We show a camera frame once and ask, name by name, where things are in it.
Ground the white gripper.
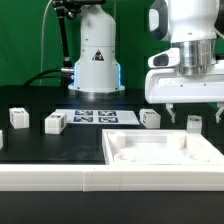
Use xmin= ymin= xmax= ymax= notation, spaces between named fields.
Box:
xmin=145 ymin=48 xmax=224 ymax=124

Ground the sheet of fiducial tags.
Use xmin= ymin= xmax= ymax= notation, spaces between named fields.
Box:
xmin=56 ymin=109 xmax=139 ymax=125

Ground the grey cable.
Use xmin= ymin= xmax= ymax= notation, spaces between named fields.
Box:
xmin=39 ymin=0 xmax=54 ymax=87

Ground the black cable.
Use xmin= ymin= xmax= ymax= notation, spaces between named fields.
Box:
xmin=22 ymin=68 xmax=74 ymax=87

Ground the white square tabletop part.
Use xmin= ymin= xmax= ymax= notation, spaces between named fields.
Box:
xmin=102 ymin=129 xmax=224 ymax=166

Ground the white block at left edge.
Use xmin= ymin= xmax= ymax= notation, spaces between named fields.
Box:
xmin=0 ymin=130 xmax=3 ymax=150

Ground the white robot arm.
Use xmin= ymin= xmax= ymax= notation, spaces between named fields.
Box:
xmin=69 ymin=0 xmax=224 ymax=116

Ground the white U-shaped fence wall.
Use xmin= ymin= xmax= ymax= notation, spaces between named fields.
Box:
xmin=0 ymin=164 xmax=224 ymax=192

